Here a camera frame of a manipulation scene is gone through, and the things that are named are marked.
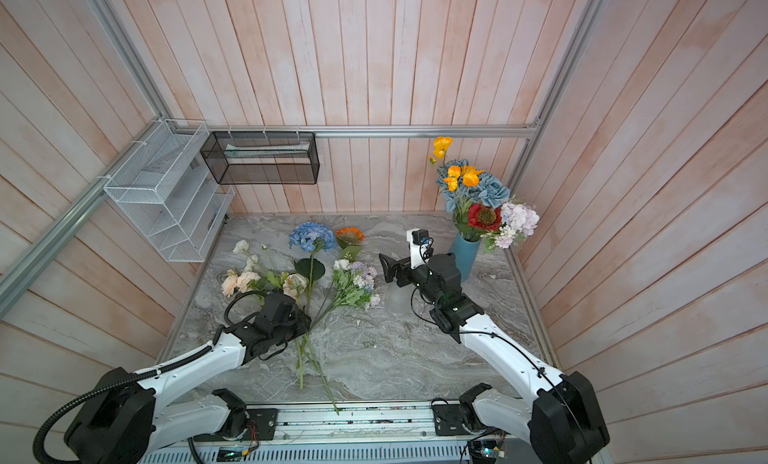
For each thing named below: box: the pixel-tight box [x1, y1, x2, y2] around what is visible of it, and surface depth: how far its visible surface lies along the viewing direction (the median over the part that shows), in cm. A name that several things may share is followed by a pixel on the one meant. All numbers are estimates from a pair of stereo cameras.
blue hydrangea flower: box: [289, 222, 338, 314], surface depth 103 cm
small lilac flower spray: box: [310, 259, 381, 330], surface depth 94 cm
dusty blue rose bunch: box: [436, 159, 511, 213], surface depth 75 cm
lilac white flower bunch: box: [481, 201, 540, 249], surface depth 75 cm
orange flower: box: [336, 227, 366, 262], surface depth 110 cm
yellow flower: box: [429, 136, 485, 192], surface depth 73 cm
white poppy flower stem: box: [232, 240, 267, 272], surface depth 106 cm
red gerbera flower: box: [468, 203, 502, 232], surface depth 78 cm
